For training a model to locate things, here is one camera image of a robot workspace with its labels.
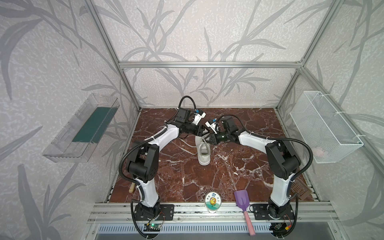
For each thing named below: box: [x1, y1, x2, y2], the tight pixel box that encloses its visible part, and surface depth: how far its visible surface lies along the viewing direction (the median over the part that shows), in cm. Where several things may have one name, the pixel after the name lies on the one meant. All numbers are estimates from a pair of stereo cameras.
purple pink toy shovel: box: [234, 189, 256, 236], surface depth 79 cm
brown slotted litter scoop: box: [291, 177, 312, 201], surface depth 82 cm
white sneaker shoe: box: [195, 135, 211, 166], surface depth 91 cm
